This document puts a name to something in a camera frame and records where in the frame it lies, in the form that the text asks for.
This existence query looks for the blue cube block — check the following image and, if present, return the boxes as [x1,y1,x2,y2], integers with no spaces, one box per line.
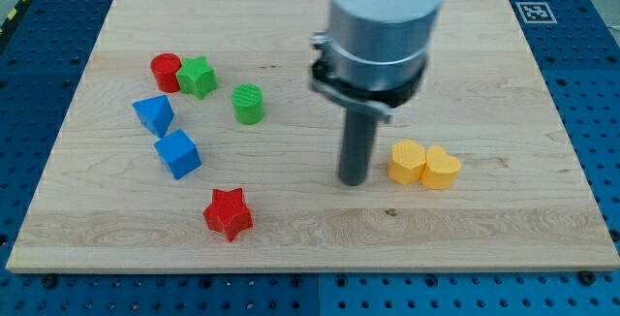
[154,129,202,179]

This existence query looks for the blue triangle block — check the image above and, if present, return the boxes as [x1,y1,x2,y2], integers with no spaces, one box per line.
[132,95,174,139]

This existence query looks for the green star block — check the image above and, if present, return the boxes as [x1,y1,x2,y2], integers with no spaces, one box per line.
[176,56,218,100]

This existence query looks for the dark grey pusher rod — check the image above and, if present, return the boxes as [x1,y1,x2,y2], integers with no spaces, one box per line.
[338,110,377,186]

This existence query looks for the wooden board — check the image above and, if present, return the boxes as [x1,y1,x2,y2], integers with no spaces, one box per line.
[7,0,619,274]

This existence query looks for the red cylinder block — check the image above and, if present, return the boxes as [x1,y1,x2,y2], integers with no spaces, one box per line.
[150,52,181,93]

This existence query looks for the white fiducial marker tag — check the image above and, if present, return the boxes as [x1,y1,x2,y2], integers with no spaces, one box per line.
[516,1,557,24]

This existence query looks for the yellow hexagon block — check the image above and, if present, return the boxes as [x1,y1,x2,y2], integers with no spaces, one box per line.
[387,140,426,185]

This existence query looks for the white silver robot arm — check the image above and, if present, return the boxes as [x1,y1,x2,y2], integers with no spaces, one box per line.
[311,0,444,121]

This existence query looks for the yellow heart block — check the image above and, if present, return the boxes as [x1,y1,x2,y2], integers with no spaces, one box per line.
[420,145,462,190]

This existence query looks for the red star block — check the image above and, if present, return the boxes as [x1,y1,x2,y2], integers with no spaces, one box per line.
[202,188,253,242]

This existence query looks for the green cylinder block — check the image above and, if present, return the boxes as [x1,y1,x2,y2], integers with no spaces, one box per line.
[232,83,264,125]

